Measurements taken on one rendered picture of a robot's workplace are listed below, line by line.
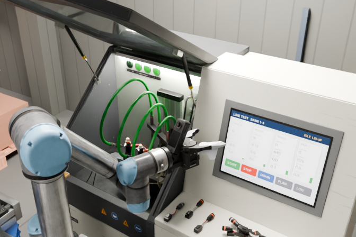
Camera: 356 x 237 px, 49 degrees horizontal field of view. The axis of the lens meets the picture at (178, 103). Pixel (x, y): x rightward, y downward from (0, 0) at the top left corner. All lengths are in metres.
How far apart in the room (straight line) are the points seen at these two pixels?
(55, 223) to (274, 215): 0.90
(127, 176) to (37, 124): 0.32
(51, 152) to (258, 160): 0.90
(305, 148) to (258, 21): 1.70
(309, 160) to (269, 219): 0.31
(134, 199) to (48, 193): 0.29
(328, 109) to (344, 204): 0.36
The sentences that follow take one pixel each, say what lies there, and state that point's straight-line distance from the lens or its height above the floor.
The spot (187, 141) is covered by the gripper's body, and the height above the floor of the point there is 1.47.
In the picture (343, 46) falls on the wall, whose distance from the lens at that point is 2.99.
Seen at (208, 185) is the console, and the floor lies 1.05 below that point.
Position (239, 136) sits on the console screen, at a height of 1.31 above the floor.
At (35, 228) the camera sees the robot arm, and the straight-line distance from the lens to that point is 1.34.
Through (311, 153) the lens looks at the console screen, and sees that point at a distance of 1.56.
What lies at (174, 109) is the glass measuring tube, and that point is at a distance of 2.07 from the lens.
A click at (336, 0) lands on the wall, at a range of 2.93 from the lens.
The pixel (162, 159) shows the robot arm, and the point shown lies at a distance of 1.23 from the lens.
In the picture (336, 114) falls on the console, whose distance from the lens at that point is 1.51.
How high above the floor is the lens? 2.17
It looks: 27 degrees down
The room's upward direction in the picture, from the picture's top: 1 degrees clockwise
